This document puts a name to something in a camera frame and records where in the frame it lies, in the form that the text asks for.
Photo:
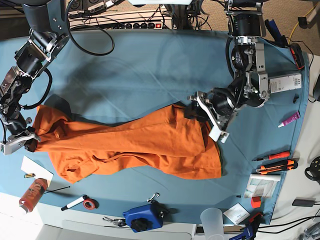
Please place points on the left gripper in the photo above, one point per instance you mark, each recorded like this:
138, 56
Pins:
221, 102

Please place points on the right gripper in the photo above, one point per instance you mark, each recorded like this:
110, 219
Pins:
21, 133

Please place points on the orange t-shirt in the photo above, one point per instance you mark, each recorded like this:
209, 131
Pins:
164, 140

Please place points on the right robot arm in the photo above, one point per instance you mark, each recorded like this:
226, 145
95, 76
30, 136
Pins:
47, 37

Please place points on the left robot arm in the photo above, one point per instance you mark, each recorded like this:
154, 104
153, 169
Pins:
245, 58

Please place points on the white paper card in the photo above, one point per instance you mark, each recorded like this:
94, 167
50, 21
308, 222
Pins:
30, 167

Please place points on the small AA battery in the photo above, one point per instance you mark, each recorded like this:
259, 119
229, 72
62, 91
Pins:
29, 175

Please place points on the red drink can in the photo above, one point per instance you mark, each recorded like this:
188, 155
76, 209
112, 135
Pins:
32, 195

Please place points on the white marker pen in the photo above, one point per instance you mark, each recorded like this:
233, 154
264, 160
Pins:
74, 202

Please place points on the red tape roll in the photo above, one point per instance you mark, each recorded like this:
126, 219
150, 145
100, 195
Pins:
90, 204

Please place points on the teal tablecloth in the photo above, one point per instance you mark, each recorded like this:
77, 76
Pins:
149, 70

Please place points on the white power strip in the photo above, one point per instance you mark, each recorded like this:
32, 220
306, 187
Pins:
149, 19

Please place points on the orange black screwdriver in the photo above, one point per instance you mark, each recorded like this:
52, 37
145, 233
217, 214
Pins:
279, 155

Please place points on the clear plastic packet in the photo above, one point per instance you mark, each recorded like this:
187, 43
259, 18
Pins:
261, 185

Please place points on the purple glue tube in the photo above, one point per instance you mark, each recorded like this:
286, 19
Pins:
290, 119

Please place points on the black screw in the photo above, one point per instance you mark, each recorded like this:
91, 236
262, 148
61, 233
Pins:
295, 98

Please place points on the clear bit set case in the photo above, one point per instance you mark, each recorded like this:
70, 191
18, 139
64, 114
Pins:
285, 83

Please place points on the translucent plastic cup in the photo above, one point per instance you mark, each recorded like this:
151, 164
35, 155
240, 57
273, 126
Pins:
212, 223

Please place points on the small orange block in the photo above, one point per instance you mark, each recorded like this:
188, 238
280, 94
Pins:
256, 202

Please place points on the orange black utility knife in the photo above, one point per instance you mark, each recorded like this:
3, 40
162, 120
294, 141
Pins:
279, 166

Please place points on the white booklet card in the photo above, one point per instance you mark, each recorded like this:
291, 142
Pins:
237, 214

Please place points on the blue clamp device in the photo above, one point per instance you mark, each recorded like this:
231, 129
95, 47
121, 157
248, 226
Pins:
146, 217

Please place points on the orange black tool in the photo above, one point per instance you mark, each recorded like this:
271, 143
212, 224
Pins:
297, 55

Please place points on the blue bar clamp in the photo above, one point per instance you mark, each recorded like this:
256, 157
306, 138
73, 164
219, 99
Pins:
249, 232

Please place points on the black round device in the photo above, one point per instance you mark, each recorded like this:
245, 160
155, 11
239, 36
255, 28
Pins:
313, 171

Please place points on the black power adapter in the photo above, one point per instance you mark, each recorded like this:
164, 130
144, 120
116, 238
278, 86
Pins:
303, 202

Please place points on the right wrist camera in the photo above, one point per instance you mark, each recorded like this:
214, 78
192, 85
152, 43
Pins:
11, 146

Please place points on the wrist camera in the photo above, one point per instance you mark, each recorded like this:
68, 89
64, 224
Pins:
11, 146
216, 134

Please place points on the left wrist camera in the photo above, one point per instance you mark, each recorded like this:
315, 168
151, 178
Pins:
216, 134

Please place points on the black cable tie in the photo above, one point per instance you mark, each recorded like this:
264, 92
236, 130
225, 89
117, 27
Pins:
58, 189

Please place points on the blue black clamp handle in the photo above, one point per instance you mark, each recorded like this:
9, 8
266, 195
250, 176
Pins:
278, 38

